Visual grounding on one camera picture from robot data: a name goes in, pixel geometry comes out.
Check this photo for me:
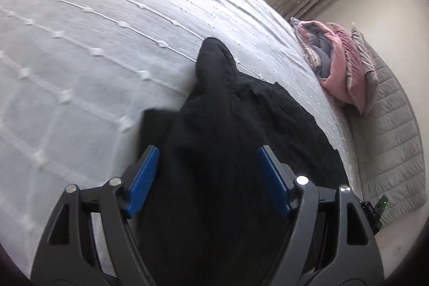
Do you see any folded pink quilt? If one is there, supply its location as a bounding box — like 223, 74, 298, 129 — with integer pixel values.
290, 17, 357, 107

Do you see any black jacket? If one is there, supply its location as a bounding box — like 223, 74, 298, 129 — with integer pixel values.
137, 37, 349, 286

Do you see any grey bed mattress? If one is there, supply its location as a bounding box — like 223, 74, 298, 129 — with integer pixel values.
330, 98, 366, 198

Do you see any pink and grey pillow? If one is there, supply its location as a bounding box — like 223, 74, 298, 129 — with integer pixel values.
327, 22, 381, 116

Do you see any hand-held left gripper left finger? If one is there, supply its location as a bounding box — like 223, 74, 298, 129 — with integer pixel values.
32, 145, 160, 286

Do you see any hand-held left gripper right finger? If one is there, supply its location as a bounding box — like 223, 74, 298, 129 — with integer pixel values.
257, 145, 384, 286

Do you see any grey checked bedspread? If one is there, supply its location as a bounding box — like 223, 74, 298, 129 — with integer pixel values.
0, 0, 363, 273

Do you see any grey quilted headboard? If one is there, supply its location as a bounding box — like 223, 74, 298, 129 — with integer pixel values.
349, 38, 426, 226

